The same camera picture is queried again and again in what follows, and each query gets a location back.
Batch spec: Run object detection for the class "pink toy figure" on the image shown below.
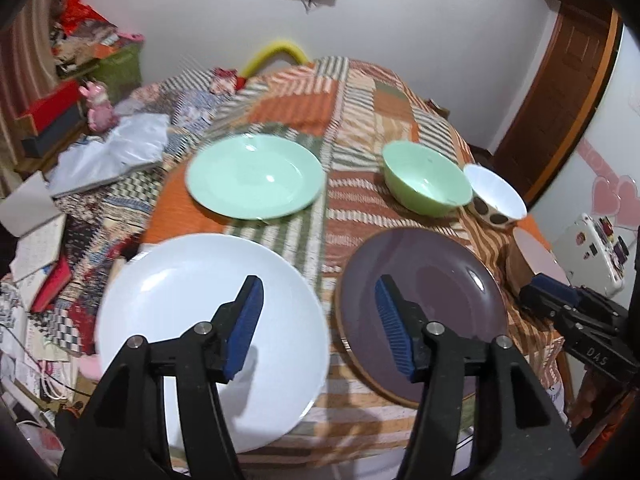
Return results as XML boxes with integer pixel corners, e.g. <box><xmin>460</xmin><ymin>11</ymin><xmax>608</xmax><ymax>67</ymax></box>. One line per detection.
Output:
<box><xmin>79</xmin><ymin>80</ymin><xmax>120</xmax><ymax>134</ymax></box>

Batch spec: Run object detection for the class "striped brown curtain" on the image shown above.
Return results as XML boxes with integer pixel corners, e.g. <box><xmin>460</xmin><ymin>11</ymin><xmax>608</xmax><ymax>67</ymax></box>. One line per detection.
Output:
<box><xmin>0</xmin><ymin>0</ymin><xmax>77</xmax><ymax>191</ymax></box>

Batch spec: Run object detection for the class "dark grey box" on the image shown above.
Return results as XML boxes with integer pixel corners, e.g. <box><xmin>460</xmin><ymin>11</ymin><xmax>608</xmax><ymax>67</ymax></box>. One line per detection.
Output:
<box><xmin>21</xmin><ymin>109</ymin><xmax>87</xmax><ymax>159</ymax></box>

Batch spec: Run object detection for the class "green box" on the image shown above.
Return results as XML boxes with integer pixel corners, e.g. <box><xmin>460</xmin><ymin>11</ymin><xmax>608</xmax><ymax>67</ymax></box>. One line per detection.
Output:
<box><xmin>94</xmin><ymin>42</ymin><xmax>144</xmax><ymax>107</ymax></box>

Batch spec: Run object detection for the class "white paper sheet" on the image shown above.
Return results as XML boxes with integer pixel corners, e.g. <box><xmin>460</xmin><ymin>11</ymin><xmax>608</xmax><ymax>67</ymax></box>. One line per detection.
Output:
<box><xmin>0</xmin><ymin>171</ymin><xmax>67</xmax><ymax>237</ymax></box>

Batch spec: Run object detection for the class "purple plate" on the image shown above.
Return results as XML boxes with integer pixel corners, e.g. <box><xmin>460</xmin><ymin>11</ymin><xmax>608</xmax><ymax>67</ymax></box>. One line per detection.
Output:
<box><xmin>334</xmin><ymin>226</ymin><xmax>510</xmax><ymax>409</ymax></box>

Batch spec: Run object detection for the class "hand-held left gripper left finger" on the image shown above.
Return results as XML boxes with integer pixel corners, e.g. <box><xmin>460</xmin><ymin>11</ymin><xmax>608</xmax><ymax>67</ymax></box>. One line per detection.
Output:
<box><xmin>57</xmin><ymin>275</ymin><xmax>265</xmax><ymax>480</ymax></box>

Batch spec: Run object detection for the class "white bowl with dark spots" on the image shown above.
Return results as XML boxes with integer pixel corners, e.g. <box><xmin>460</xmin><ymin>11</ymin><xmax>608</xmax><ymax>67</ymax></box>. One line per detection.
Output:
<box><xmin>462</xmin><ymin>164</ymin><xmax>528</xmax><ymax>226</ymax></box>

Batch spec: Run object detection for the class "round pink-topped box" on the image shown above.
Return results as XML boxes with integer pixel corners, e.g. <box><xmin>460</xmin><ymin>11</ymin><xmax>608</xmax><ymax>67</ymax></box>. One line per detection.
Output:
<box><xmin>507</xmin><ymin>227</ymin><xmax>569</xmax><ymax>301</ymax></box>

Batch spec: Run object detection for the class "red book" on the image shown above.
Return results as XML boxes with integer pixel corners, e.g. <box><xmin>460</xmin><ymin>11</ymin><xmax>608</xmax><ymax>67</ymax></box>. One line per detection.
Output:
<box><xmin>30</xmin><ymin>255</ymin><xmax>74</xmax><ymax>314</ymax></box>

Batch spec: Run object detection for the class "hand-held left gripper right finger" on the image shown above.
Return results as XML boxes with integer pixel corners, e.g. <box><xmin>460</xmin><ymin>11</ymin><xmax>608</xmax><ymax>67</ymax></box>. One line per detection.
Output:
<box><xmin>375</xmin><ymin>274</ymin><xmax>586</xmax><ymax>480</ymax></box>

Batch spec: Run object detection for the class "white case with stickers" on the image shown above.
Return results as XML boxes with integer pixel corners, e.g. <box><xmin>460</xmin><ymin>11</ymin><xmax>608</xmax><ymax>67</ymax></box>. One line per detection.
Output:
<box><xmin>551</xmin><ymin>212</ymin><xmax>632</xmax><ymax>297</ymax></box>

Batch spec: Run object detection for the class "yellow foam tube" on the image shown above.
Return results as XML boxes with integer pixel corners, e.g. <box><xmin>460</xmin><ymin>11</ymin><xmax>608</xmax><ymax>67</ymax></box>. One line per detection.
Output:
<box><xmin>240</xmin><ymin>42</ymin><xmax>309</xmax><ymax>79</ymax></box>

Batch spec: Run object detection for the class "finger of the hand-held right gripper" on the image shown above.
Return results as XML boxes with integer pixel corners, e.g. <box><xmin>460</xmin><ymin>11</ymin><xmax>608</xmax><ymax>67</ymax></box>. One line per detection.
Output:
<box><xmin>518</xmin><ymin>284</ymin><xmax>628</xmax><ymax>378</ymax></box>
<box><xmin>531</xmin><ymin>272</ymin><xmax>628</xmax><ymax>323</ymax></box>

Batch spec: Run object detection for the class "red plastic bag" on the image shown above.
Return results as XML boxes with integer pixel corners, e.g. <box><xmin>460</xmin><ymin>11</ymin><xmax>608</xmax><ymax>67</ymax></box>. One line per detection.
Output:
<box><xmin>59</xmin><ymin>0</ymin><xmax>110</xmax><ymax>32</ymax></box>

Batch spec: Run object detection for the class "striped patchwork blanket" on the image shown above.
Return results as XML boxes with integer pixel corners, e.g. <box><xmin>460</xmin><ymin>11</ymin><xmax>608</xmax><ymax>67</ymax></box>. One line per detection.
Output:
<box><xmin>0</xmin><ymin>55</ymin><xmax>576</xmax><ymax>471</ymax></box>

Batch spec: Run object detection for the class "green plate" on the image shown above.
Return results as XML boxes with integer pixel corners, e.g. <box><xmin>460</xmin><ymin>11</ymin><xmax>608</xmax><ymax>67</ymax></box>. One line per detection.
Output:
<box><xmin>185</xmin><ymin>133</ymin><xmax>326</xmax><ymax>221</ymax></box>

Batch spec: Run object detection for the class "red box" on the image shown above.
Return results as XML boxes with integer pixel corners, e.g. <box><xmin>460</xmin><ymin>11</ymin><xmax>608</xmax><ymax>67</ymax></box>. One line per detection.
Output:
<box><xmin>14</xmin><ymin>79</ymin><xmax>82</xmax><ymax>135</ymax></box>

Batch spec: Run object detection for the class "green bowl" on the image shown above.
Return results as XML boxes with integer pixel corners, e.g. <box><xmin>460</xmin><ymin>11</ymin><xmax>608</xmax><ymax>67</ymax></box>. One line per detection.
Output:
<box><xmin>382</xmin><ymin>140</ymin><xmax>473</xmax><ymax>219</ymax></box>

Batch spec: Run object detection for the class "white plate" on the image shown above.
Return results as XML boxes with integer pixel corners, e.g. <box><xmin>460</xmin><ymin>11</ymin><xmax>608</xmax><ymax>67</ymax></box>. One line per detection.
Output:
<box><xmin>94</xmin><ymin>232</ymin><xmax>331</xmax><ymax>453</ymax></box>

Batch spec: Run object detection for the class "red patterned pouch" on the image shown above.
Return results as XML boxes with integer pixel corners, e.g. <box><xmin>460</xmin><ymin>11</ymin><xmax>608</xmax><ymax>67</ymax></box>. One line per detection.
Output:
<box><xmin>210</xmin><ymin>67</ymin><xmax>239</xmax><ymax>94</ymax></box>

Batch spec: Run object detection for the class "grey plastic bag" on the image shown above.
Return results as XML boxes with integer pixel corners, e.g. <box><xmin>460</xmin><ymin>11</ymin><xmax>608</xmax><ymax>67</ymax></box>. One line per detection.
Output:
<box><xmin>47</xmin><ymin>112</ymin><xmax>172</xmax><ymax>197</ymax></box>

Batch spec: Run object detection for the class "brown wooden door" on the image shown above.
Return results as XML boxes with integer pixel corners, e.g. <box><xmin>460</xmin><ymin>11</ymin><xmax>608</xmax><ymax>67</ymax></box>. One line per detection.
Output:
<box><xmin>492</xmin><ymin>0</ymin><xmax>626</xmax><ymax>206</ymax></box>

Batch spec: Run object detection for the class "red-brown wooden chair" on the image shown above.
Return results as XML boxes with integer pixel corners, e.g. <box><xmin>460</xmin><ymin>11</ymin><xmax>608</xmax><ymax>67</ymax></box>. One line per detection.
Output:
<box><xmin>567</xmin><ymin>355</ymin><xmax>628</xmax><ymax>443</ymax></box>

